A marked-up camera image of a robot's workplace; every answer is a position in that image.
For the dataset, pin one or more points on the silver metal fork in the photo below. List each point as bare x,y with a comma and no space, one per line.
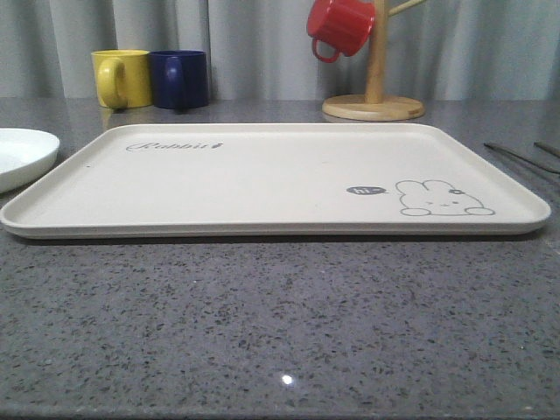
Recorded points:
506,154

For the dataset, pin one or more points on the white round plate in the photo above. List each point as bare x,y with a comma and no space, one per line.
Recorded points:
26,154

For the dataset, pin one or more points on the silver metal chopstick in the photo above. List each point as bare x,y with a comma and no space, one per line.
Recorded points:
552,150

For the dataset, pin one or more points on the beige rabbit serving tray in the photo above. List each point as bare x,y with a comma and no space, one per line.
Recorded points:
152,180

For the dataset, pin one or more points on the wooden mug tree stand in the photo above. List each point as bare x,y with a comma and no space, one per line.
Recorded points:
374,105

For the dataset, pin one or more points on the dark blue mug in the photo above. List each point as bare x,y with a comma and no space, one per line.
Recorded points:
179,79

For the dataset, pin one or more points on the red mug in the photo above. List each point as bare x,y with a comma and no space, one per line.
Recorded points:
339,27

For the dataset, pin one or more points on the yellow mug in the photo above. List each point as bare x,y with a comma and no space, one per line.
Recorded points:
122,78

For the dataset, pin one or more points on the grey pleated curtain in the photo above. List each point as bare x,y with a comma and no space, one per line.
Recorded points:
442,50

